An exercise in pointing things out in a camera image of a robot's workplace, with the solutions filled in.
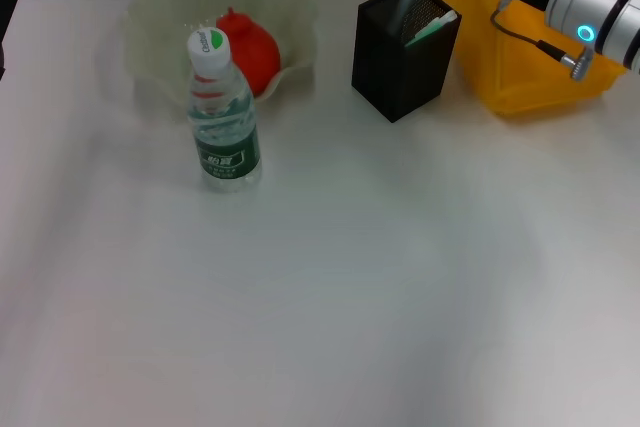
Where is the grey pen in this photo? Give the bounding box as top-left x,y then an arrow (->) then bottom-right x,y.
387,0 -> 430,38

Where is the red-orange fruit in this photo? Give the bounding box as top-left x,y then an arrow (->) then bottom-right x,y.
215,6 -> 282,98

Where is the black mesh pen holder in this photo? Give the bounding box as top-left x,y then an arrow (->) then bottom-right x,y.
352,0 -> 462,124

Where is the green pen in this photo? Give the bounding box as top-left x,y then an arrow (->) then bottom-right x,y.
403,10 -> 459,48

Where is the yellow plastic bin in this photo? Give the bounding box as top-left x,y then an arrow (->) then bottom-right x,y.
432,0 -> 626,119

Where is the pale green glass fruit bowl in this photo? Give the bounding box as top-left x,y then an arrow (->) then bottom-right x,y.
123,0 -> 319,113

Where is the clear green-label water bottle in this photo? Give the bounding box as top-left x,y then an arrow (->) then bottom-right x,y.
187,29 -> 264,194

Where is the grey cable with silver plug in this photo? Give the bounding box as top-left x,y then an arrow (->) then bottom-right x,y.
489,0 -> 595,82

